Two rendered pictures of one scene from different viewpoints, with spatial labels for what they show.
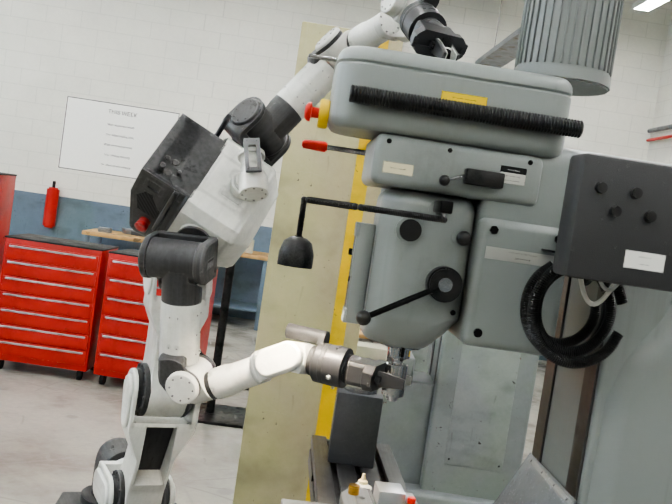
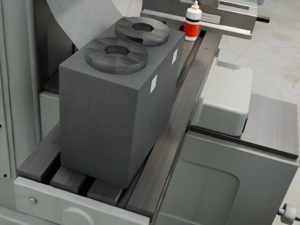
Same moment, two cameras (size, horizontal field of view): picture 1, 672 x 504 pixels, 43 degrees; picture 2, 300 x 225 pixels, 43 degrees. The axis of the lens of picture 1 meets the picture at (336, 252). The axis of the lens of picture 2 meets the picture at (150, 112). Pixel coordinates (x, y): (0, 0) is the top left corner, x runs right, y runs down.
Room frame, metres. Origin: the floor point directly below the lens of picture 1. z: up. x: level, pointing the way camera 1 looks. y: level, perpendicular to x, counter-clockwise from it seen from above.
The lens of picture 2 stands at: (2.79, 0.07, 1.36)
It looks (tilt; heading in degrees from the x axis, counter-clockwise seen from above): 35 degrees down; 195
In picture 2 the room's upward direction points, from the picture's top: 8 degrees clockwise
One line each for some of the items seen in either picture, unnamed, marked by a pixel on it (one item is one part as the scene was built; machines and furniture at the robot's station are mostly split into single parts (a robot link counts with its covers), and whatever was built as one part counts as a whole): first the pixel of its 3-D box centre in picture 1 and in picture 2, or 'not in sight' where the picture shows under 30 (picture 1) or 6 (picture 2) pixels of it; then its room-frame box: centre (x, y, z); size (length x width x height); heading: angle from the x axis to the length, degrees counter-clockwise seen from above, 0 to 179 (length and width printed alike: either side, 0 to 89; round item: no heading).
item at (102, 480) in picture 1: (134, 489); not in sight; (2.41, 0.48, 0.68); 0.21 x 0.20 x 0.13; 26
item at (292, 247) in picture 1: (296, 250); not in sight; (1.71, 0.08, 1.47); 0.07 x 0.07 x 0.06
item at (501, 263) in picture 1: (502, 281); not in sight; (1.78, -0.36, 1.47); 0.24 x 0.19 x 0.26; 4
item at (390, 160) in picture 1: (447, 172); not in sight; (1.77, -0.21, 1.68); 0.34 x 0.24 x 0.10; 94
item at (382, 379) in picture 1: (389, 381); not in sight; (1.74, -0.15, 1.23); 0.06 x 0.02 x 0.03; 69
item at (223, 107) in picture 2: not in sight; (170, 77); (1.77, -0.16, 0.77); 0.50 x 0.35 x 0.12; 94
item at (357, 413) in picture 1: (355, 417); (125, 93); (2.28, -0.12, 1.01); 0.22 x 0.12 x 0.20; 179
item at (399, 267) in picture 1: (414, 268); not in sight; (1.77, -0.17, 1.47); 0.21 x 0.19 x 0.32; 4
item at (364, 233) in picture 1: (358, 272); not in sight; (1.76, -0.05, 1.44); 0.04 x 0.04 x 0.21; 4
